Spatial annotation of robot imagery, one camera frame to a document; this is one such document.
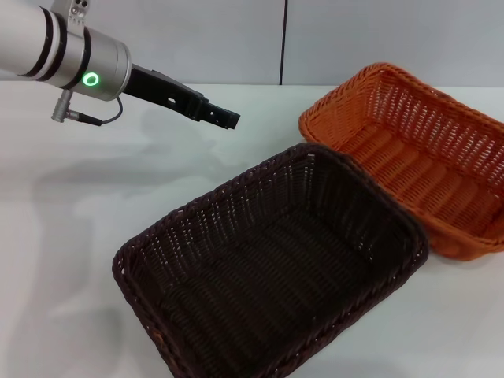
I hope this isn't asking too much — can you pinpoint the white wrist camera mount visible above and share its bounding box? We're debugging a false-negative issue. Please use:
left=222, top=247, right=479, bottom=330
left=50, top=0, right=90, bottom=19

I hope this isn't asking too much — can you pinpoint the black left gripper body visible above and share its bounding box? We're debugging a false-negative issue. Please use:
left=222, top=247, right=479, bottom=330
left=123, top=61, right=210, bottom=123

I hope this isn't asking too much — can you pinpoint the orange woven basket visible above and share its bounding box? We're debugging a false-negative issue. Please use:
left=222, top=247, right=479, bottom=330
left=298, top=61, right=504, bottom=263

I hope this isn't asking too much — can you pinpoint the dark brown woven basket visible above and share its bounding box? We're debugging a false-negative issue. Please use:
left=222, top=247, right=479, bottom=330
left=111, top=142, right=430, bottom=378

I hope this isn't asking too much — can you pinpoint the black vertical wall strip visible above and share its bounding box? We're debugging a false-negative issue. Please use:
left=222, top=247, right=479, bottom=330
left=279, top=0, right=291, bottom=86

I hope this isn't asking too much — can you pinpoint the black cable with silver connector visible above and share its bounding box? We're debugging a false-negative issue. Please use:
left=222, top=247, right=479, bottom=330
left=50, top=89, right=123, bottom=127

